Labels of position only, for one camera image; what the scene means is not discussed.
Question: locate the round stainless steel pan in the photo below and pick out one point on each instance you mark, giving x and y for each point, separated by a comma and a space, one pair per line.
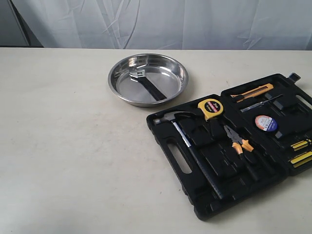
166, 73

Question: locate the yellow utility knife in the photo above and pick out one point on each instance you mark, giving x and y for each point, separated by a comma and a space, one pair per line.
253, 93

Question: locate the black plastic tool case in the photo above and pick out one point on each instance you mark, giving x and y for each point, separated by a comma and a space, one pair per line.
272, 150

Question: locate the yellow tape measure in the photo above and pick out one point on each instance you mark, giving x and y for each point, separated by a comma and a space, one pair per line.
210, 108

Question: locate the yellow-black screwdriver upper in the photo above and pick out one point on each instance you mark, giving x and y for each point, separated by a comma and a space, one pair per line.
301, 144

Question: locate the yellow-black screwdriver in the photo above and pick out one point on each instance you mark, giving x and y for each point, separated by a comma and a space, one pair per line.
301, 159
301, 144

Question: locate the steel claw hammer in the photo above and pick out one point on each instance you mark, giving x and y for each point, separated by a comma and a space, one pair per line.
172, 118

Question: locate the yellow-handled pliers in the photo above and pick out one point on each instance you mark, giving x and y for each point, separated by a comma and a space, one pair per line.
241, 146

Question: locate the white backdrop curtain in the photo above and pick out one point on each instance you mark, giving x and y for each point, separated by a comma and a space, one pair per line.
170, 24

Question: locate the adjustable wrench black handle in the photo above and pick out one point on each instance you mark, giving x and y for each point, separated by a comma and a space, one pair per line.
140, 76

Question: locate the black electrical tape roll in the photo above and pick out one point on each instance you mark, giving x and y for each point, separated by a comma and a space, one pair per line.
265, 123

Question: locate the voltage tester screwdriver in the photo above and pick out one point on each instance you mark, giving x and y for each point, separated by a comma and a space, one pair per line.
259, 103

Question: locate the yellow-black screwdriver lower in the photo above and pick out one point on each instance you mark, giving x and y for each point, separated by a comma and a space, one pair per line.
301, 159

